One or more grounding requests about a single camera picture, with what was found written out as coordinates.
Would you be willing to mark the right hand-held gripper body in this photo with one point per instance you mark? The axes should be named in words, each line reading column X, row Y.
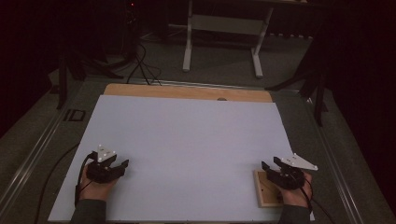
column 288, row 179

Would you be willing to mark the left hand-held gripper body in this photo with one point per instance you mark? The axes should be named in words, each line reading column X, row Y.
column 102, row 174

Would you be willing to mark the light wooden box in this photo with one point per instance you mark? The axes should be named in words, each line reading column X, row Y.
column 264, row 193

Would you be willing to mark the person's left hand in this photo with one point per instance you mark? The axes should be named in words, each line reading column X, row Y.
column 95, row 190

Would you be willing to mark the person's right hand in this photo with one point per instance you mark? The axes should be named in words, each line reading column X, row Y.
column 295, row 197

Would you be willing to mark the white table cover sheet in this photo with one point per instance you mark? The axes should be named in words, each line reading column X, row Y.
column 186, row 149

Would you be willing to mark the black tripod stand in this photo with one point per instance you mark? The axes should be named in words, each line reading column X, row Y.
column 67, row 71
column 319, row 93

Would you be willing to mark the black rectangular floor bracket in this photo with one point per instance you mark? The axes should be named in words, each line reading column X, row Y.
column 74, row 115

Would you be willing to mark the white metal desk frame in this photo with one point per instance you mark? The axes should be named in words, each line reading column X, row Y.
column 224, row 25

